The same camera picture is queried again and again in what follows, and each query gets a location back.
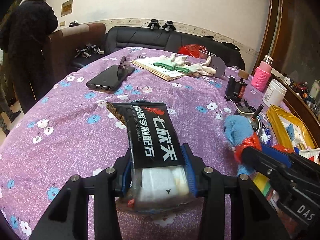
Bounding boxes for blue cloth red bag bundle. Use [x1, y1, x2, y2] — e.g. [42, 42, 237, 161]
[224, 115, 262, 176]

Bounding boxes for black tissue pack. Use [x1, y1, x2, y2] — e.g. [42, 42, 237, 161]
[106, 101, 194, 213]

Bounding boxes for yellow cardboard box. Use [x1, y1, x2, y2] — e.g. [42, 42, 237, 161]
[266, 105, 318, 152]

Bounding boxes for wooden sideboard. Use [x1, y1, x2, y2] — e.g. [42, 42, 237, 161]
[271, 69, 320, 148]

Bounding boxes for white plastic jar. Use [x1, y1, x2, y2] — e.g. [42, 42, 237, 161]
[263, 79, 287, 107]

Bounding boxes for pink sleeved bottle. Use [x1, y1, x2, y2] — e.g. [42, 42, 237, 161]
[251, 55, 273, 92]

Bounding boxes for purple floral tablecloth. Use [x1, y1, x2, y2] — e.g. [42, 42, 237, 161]
[0, 47, 291, 240]

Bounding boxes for black red battery device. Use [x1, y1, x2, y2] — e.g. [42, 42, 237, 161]
[225, 77, 247, 103]

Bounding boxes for clear plastic cup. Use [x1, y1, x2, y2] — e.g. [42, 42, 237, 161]
[199, 49, 216, 60]

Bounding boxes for black smartphone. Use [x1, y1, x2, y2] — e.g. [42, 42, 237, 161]
[86, 65, 135, 91]

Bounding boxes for red plastic bag on sofa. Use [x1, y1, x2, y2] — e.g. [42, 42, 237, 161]
[178, 44, 207, 58]

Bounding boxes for green scissors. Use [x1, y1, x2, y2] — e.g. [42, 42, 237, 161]
[153, 62, 189, 74]

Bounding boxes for small black stand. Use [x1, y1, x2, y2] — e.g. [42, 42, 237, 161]
[117, 56, 130, 79]

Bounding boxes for brown armchair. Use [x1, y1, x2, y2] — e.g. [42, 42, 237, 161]
[41, 22, 107, 100]

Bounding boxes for paper notebook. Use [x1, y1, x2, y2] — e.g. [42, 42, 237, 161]
[130, 56, 192, 81]

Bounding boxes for person in black coat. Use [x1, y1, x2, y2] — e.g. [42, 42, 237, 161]
[1, 0, 58, 113]

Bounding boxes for black leather sofa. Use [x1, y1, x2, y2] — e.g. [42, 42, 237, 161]
[69, 26, 245, 72]

